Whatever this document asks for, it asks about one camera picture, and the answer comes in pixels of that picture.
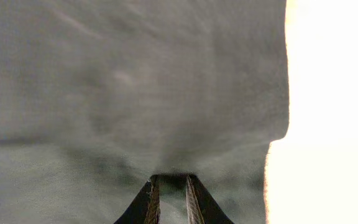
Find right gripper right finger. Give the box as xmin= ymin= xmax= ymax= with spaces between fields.
xmin=185 ymin=175 xmax=234 ymax=224

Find black shorts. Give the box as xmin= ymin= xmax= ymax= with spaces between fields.
xmin=0 ymin=0 xmax=289 ymax=223

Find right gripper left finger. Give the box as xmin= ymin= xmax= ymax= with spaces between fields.
xmin=114 ymin=175 xmax=160 ymax=224

